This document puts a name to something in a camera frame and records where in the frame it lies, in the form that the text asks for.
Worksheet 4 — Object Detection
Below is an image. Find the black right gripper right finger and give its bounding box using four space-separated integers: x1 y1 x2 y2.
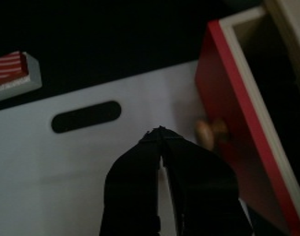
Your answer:
157 126 255 236

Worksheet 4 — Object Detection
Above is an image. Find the white plastic cutting board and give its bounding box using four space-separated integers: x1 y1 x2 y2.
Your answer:
0 59 259 236

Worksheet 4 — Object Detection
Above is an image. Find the wooden drawer with red front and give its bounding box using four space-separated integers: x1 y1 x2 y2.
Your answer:
195 6 300 236

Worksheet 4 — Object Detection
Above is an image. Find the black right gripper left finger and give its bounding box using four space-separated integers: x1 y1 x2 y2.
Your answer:
100 125 165 236

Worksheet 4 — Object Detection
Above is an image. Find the red white striped block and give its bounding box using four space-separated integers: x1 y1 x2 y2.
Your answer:
0 50 44 104

